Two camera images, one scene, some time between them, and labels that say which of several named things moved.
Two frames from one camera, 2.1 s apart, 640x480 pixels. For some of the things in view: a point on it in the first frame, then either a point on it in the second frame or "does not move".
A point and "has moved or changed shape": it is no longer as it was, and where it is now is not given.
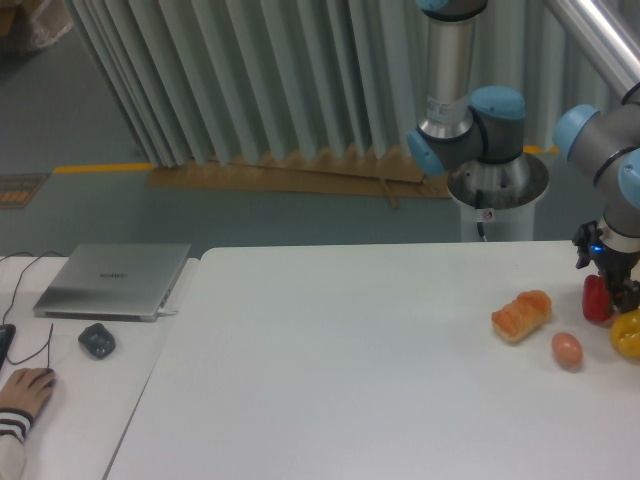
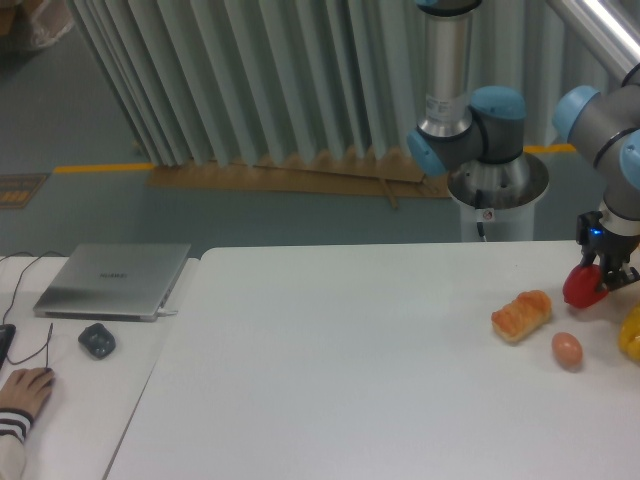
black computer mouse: x=52 y=382 does not move
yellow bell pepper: x=625 y=333 has moved or changed shape
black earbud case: x=98 y=340 does not move
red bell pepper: x=596 y=299 to x=580 y=286
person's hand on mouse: x=28 y=389 does not move
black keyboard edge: x=7 y=333 does not move
